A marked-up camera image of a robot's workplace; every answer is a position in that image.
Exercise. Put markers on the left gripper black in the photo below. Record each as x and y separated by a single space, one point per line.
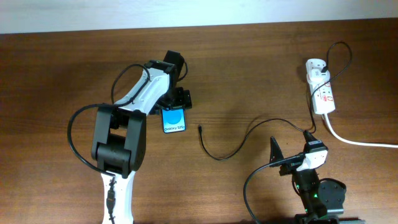
183 101

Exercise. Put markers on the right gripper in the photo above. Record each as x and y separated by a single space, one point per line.
288 168

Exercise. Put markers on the blue screen smartphone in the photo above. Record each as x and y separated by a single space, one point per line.
173 121

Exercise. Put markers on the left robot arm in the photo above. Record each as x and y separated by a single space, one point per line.
119 141

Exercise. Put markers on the white charger adapter plug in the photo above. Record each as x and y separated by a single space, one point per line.
315 76

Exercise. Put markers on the white power strip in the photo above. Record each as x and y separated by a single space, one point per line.
322 100

